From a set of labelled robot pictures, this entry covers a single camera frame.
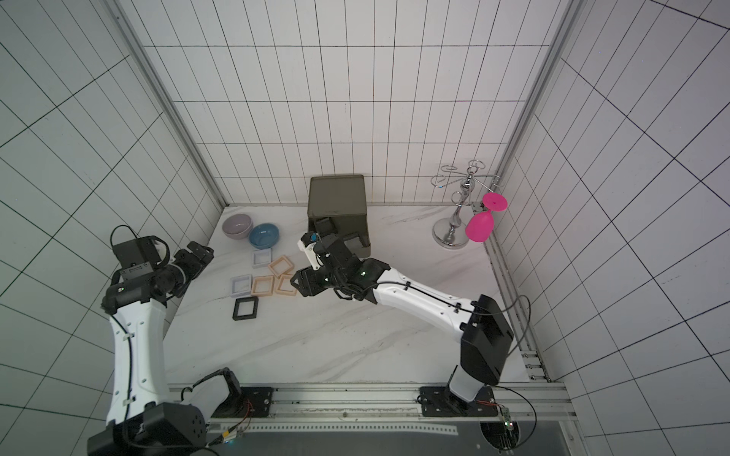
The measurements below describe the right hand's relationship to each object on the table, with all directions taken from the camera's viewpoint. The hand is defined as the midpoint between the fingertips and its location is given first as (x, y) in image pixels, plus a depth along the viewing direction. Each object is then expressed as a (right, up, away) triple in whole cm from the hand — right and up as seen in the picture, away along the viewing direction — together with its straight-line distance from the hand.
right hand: (291, 283), depth 71 cm
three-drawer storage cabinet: (+10, +22, +21) cm, 32 cm away
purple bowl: (-32, +15, +38) cm, 52 cm away
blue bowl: (-21, +11, +37) cm, 43 cm away
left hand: (-24, +3, +4) cm, 25 cm away
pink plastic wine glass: (+57, +15, +20) cm, 62 cm away
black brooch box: (-23, -10, +19) cm, 31 cm away
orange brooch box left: (-16, -6, +24) cm, 30 cm away
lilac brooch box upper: (-20, +3, +32) cm, 37 cm away
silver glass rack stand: (+52, +12, +38) cm, 66 cm away
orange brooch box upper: (-12, 0, +30) cm, 32 cm away
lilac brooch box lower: (-24, -6, +25) cm, 35 cm away
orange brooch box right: (-9, -6, +24) cm, 27 cm away
